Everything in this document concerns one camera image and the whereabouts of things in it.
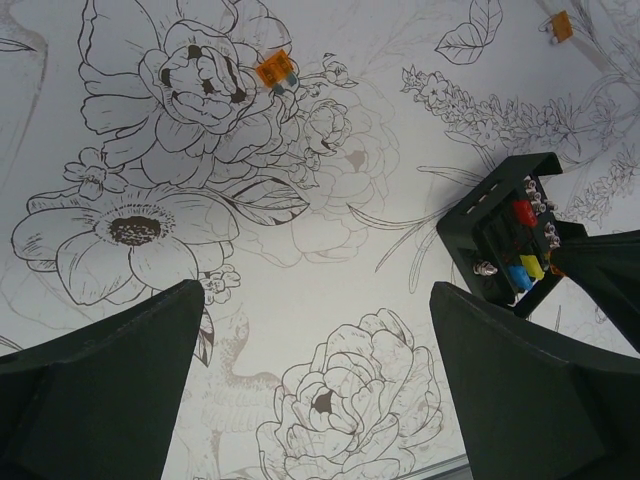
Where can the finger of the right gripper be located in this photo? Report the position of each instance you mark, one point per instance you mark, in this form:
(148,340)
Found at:
(606,267)

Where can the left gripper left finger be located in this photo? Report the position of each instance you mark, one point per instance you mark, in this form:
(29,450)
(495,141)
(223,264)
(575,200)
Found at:
(101,402)

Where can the floral patterned mat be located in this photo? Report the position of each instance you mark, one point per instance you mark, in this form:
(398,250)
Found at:
(139,147)

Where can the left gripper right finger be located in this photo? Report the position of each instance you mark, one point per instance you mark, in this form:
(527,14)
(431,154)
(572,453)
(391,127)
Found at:
(532,403)

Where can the black fuse box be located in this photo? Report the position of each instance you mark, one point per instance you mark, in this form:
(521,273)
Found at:
(502,233)

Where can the orange blade fuse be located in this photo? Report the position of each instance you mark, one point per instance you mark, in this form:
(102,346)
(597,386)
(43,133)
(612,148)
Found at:
(559,27)
(277,72)

